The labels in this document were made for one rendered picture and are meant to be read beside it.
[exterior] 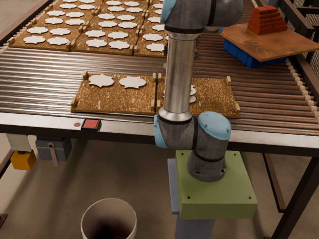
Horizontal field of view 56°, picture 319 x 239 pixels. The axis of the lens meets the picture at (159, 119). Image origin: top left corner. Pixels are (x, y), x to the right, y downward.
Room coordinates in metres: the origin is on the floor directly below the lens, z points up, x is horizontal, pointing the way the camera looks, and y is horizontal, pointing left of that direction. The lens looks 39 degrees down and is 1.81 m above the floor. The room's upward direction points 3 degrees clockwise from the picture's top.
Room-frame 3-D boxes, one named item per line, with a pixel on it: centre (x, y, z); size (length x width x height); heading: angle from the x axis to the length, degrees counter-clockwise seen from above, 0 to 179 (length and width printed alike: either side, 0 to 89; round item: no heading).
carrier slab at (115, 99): (1.33, 0.23, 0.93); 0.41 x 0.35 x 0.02; 91
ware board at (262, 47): (1.90, -0.68, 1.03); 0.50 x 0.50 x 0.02; 26
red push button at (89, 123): (1.06, 0.32, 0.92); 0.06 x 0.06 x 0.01; 87
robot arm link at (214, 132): (0.79, -0.18, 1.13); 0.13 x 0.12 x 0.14; 89
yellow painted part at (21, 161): (1.06, 0.70, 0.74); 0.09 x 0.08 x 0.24; 87
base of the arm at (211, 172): (0.79, -0.19, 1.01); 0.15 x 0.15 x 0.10
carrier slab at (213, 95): (1.33, -0.19, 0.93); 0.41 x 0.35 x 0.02; 90
